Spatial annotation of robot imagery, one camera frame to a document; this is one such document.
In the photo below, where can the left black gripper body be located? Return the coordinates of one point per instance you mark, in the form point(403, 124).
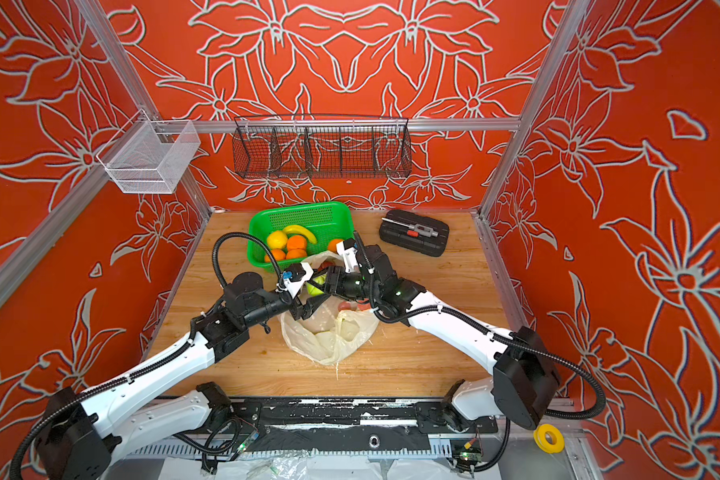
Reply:
point(275, 302)

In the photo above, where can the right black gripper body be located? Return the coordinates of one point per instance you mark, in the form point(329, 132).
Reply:
point(353, 285)

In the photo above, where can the orange toy fruit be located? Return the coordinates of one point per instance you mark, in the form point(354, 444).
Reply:
point(277, 254)

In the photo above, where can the translucent printed plastic bag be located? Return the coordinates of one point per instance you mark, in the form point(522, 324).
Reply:
point(336, 330)

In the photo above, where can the green toy fruit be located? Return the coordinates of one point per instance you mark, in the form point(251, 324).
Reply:
point(315, 286)

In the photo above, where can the yellow toy lemon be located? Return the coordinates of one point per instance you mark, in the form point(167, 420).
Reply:
point(277, 240)

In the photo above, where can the orange toy tangerine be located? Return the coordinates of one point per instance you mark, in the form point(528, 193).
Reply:
point(296, 254)

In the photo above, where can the orange toy bell pepper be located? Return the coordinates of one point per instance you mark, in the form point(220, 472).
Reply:
point(296, 242)

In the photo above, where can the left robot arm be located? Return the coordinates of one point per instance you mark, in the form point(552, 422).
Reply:
point(81, 434)

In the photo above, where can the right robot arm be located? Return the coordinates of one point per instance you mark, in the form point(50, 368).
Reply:
point(523, 375)

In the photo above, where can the black tool case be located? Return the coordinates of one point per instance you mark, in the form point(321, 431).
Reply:
point(418, 233)

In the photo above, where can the green plastic basket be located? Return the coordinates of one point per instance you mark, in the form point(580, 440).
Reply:
point(329, 221)

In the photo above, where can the yellow toy banana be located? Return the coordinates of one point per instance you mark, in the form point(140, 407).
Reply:
point(301, 230)

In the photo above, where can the crumpled clear plastic scrap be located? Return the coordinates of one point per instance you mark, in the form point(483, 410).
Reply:
point(283, 468)

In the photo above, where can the yellow tape roll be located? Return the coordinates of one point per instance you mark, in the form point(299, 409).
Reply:
point(549, 439)

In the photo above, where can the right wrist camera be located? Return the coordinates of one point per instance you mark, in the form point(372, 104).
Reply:
point(347, 251)

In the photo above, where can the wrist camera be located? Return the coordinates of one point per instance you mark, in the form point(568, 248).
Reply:
point(347, 251)
point(294, 277)

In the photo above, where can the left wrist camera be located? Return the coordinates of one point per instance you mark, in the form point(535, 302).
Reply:
point(294, 277)

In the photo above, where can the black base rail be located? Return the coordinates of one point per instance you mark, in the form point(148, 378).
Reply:
point(366, 425)

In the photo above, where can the black wire wall basket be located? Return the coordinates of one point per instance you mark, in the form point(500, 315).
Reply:
point(328, 147)

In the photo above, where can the clear plastic wall bin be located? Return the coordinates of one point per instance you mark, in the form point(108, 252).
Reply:
point(143, 158)

